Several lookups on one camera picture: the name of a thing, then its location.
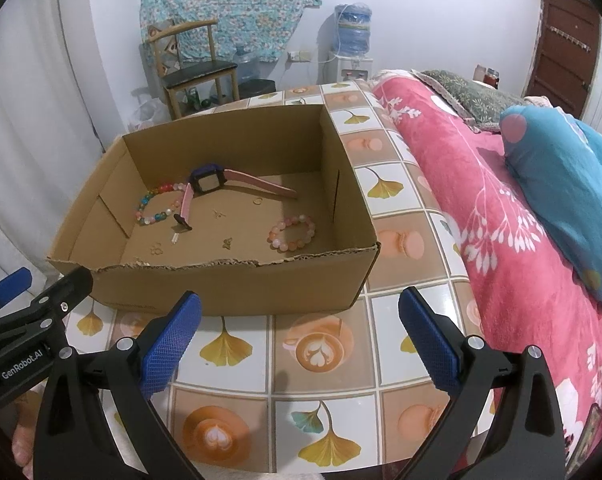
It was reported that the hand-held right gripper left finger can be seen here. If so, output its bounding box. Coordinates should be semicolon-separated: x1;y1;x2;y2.
30;290;204;480

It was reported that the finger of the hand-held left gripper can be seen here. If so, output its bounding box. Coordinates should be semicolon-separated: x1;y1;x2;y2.
0;267;32;312
0;265;95;343

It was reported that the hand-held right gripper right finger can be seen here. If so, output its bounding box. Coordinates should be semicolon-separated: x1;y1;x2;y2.
397;286;568;480

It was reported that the cardboard box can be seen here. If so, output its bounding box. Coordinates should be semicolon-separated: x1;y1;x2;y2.
46;101;382;318

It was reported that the multicoloured bead bracelet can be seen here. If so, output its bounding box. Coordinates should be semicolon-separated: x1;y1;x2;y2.
134;182;190;226

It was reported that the pink bead bracelet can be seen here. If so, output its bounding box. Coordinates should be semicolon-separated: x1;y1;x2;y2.
267;214;317;254

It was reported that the dark blue smart watch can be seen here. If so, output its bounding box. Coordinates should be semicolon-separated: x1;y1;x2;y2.
173;161;300;234

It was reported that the person's left hand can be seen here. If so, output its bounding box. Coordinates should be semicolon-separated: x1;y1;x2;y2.
11;422;36;480

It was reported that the white curtain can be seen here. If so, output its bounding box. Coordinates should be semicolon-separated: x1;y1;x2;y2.
0;0;108;281

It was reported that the pink floral blanket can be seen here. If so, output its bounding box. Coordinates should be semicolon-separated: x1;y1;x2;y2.
370;69;602;467

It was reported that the white plastic bag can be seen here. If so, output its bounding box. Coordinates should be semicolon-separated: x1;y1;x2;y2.
128;94;168;132

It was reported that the blue pillow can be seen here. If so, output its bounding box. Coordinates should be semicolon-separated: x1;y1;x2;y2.
498;104;602;324

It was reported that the wooden chair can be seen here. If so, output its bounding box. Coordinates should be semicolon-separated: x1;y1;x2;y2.
147;19;240;121

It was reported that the green patterned pillow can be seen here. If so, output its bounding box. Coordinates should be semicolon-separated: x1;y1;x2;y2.
415;68;532;134

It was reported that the red container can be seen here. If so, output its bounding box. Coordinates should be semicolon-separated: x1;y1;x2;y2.
473;63;500;86

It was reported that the empty blue water bottle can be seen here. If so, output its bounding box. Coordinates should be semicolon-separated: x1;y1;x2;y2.
230;44;262;97

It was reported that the white water dispenser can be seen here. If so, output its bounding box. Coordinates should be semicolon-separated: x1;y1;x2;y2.
328;52;374;84

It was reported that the blue floral hanging cloth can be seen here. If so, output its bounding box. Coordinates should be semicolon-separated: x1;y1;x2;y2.
140;0;324;64

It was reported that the blue water dispenser bottle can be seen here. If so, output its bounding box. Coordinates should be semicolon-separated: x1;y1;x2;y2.
334;2;374;57

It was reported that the brown wooden door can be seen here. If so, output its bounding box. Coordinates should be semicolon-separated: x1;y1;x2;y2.
523;0;602;122

